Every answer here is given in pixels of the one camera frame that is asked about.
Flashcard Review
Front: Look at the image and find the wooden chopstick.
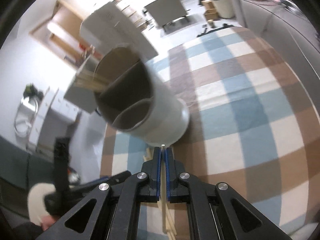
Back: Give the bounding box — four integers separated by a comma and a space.
161, 144, 167, 233

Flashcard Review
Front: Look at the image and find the person's left hand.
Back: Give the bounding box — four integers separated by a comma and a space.
27, 183, 59, 231

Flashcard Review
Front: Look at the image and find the white drawer dresser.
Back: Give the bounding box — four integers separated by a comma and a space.
27, 89, 80, 152

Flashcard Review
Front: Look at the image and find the checkered tablecloth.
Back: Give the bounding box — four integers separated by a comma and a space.
100, 26, 318, 240

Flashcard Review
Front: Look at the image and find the grey cube side table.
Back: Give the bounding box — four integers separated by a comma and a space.
63, 55, 101, 113

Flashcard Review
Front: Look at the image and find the white cylindrical utensil holder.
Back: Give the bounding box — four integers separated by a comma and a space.
94, 46, 190, 146

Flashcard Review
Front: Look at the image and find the bundle of wooden chopsticks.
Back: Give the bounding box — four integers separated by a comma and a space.
73, 71, 111, 92

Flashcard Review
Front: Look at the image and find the wooden door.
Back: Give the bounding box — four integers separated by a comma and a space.
29, 0, 89, 69

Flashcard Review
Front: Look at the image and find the black backpack on floor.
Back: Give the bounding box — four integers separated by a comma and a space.
196, 23, 234, 37

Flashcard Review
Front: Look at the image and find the wooden shelf rack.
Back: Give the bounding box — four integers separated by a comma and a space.
112, 0, 148, 31

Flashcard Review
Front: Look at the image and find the cardboard box on floor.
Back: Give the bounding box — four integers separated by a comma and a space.
201, 0, 219, 21

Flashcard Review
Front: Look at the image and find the grey fabric sofa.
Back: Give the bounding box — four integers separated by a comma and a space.
233, 0, 320, 86

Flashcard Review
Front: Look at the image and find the cream trash bin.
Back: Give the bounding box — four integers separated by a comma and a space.
213, 0, 235, 19

